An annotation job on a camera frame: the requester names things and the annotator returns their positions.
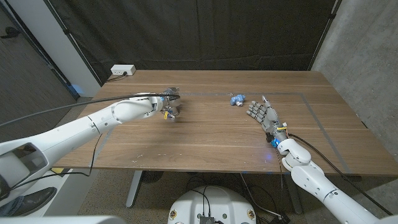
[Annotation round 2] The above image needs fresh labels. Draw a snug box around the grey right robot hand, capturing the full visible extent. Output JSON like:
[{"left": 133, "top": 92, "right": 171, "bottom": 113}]
[{"left": 246, "top": 95, "right": 289, "bottom": 144}]

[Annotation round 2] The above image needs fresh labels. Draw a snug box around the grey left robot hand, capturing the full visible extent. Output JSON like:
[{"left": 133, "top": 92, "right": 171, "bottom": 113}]
[{"left": 161, "top": 87, "right": 182, "bottom": 121}]

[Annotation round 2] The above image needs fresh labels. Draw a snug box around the grey tape outline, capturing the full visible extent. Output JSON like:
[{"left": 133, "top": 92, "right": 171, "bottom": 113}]
[{"left": 93, "top": 91, "right": 352, "bottom": 174}]

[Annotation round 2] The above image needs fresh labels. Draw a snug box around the white power strip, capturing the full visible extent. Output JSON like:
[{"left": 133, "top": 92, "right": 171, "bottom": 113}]
[{"left": 110, "top": 64, "right": 137, "bottom": 76}]

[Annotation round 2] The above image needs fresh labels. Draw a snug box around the black backdrop curtain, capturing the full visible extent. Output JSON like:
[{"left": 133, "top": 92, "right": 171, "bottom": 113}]
[{"left": 43, "top": 0, "right": 338, "bottom": 85}]

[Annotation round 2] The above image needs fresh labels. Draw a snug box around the grey table leg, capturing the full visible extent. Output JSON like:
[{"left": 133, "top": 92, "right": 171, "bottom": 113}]
[
  {"left": 126, "top": 170, "right": 144, "bottom": 208},
  {"left": 282, "top": 173, "right": 304, "bottom": 215}
]

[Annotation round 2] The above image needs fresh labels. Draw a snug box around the black round floor foot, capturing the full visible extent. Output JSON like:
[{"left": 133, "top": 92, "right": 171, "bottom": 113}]
[{"left": 140, "top": 170, "right": 164, "bottom": 184}]

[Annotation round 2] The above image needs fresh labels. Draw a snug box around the black floor power adapter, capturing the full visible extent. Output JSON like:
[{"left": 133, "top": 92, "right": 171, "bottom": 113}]
[{"left": 269, "top": 213, "right": 292, "bottom": 224}]

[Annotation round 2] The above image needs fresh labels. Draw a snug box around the white robot torso base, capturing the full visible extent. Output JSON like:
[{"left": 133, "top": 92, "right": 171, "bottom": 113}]
[{"left": 167, "top": 185, "right": 256, "bottom": 224}]

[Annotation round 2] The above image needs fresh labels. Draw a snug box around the black backdrop stand pole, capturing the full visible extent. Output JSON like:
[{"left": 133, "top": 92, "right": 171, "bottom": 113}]
[
  {"left": 43, "top": 0, "right": 103, "bottom": 86},
  {"left": 307, "top": 0, "right": 343, "bottom": 72}
]

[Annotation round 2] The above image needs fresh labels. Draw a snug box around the yellow and black floor pedal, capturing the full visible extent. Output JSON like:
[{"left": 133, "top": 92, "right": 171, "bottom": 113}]
[{"left": 51, "top": 167, "right": 71, "bottom": 177}]

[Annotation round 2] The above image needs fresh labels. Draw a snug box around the white floor platform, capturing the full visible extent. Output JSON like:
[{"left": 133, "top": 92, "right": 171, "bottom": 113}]
[{"left": 18, "top": 167, "right": 100, "bottom": 218}]

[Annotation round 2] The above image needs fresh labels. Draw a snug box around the dark leather shoe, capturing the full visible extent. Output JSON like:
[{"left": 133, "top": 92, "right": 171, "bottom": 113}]
[{"left": 14, "top": 186, "right": 58, "bottom": 217}]

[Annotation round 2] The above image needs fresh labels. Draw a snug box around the blue jeans leg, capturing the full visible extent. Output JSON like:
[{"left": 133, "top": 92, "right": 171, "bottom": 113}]
[{"left": 0, "top": 198, "right": 21, "bottom": 218}]

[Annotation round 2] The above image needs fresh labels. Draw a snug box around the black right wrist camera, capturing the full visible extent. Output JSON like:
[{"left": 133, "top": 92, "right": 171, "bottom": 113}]
[{"left": 266, "top": 133, "right": 280, "bottom": 149}]

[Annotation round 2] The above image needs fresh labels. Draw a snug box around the small blue toy camera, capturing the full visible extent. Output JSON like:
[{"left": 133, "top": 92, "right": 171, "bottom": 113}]
[{"left": 229, "top": 93, "right": 246, "bottom": 108}]

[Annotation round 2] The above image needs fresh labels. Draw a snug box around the black power strip cord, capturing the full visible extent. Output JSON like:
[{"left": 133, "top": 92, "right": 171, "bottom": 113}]
[{"left": 106, "top": 72, "right": 128, "bottom": 83}]

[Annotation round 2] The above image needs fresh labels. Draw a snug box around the thin brown right wrist cable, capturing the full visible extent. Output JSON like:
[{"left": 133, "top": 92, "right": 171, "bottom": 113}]
[{"left": 276, "top": 148, "right": 284, "bottom": 215}]

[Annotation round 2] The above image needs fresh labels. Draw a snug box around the thin brown wrist cable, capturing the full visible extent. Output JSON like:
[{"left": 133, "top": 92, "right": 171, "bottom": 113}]
[
  {"left": 276, "top": 148, "right": 284, "bottom": 215},
  {"left": 7, "top": 133, "right": 103, "bottom": 191}
]

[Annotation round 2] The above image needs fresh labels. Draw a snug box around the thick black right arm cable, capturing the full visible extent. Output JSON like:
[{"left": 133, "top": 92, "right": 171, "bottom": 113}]
[{"left": 288, "top": 133, "right": 394, "bottom": 217}]

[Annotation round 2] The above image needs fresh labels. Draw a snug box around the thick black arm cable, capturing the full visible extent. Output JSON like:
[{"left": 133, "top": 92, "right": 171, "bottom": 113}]
[
  {"left": 0, "top": 93, "right": 181, "bottom": 128},
  {"left": 288, "top": 133, "right": 394, "bottom": 217}
]

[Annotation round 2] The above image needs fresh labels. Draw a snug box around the thin brown left wrist cable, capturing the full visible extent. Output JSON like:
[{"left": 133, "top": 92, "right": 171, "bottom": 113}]
[{"left": 7, "top": 133, "right": 103, "bottom": 191}]

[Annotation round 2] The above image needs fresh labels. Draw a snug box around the black torso cable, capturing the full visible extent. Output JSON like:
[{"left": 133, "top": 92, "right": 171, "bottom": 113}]
[{"left": 188, "top": 187, "right": 212, "bottom": 217}]

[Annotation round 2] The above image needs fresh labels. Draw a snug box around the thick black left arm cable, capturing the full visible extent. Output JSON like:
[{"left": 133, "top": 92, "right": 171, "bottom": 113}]
[{"left": 0, "top": 93, "right": 181, "bottom": 128}]

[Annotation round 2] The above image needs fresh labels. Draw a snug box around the black door handle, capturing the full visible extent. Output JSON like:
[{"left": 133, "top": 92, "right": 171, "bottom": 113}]
[{"left": 0, "top": 26, "right": 21, "bottom": 40}]

